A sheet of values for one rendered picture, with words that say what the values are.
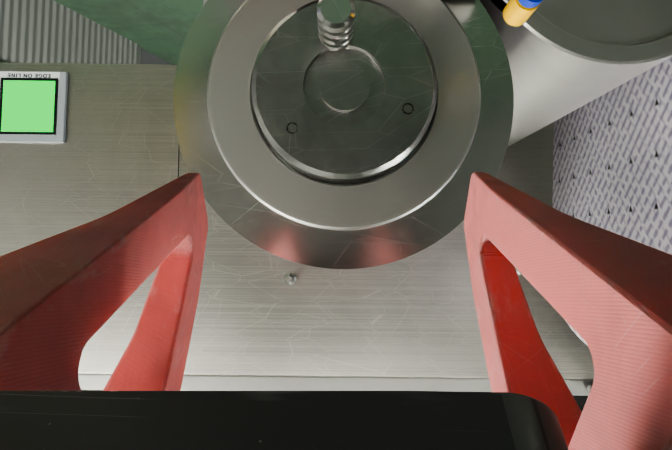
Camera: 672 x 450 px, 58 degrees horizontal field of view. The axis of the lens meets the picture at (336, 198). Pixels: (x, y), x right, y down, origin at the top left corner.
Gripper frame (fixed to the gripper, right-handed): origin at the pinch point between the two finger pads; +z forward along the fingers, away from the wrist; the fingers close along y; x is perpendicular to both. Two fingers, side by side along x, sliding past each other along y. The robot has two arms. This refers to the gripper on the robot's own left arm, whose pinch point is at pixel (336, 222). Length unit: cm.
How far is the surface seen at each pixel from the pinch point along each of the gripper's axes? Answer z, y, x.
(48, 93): 44, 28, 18
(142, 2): 326, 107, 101
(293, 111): 11.9, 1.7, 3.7
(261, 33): 15.0, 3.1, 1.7
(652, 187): 18.4, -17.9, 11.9
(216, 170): 12.0, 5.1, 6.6
